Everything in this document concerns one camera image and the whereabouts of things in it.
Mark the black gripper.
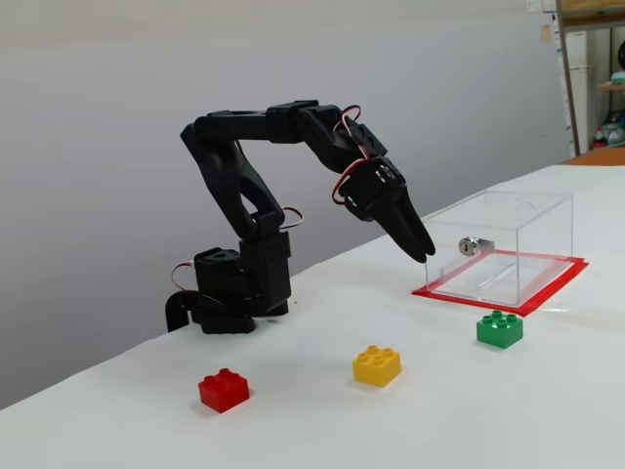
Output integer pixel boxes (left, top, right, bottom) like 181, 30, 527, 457
338, 156, 438, 266

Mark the yellow lego brick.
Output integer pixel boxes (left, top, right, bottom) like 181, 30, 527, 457
352, 345, 402, 389

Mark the transparent plastic box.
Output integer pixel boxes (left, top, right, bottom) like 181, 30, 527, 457
421, 190, 574, 308

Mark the green lego brick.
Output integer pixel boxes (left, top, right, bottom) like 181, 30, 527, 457
476, 310, 524, 350

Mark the red lego brick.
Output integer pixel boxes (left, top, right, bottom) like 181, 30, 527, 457
197, 367, 251, 415

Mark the red tape square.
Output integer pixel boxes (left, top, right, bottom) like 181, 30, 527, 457
411, 248, 590, 319

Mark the orange table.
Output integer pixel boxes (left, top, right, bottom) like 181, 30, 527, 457
561, 146, 625, 167

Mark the green plastic bottle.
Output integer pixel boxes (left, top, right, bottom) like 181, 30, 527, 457
604, 110, 625, 147

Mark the white refrigerator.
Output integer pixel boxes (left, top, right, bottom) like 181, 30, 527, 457
556, 29, 595, 148

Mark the black table clamp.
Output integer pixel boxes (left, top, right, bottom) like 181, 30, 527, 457
164, 290, 229, 334

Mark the wooden shelf beam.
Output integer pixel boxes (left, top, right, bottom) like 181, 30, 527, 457
556, 0, 625, 28

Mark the red white gripper cable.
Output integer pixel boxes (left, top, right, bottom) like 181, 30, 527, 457
330, 105, 365, 207

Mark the red white arm cable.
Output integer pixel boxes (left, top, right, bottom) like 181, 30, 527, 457
279, 206, 306, 232

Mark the grey metal shelf post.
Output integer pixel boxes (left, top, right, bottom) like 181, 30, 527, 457
556, 0, 582, 157

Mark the red white base cable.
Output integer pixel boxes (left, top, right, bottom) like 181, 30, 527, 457
170, 262, 196, 292

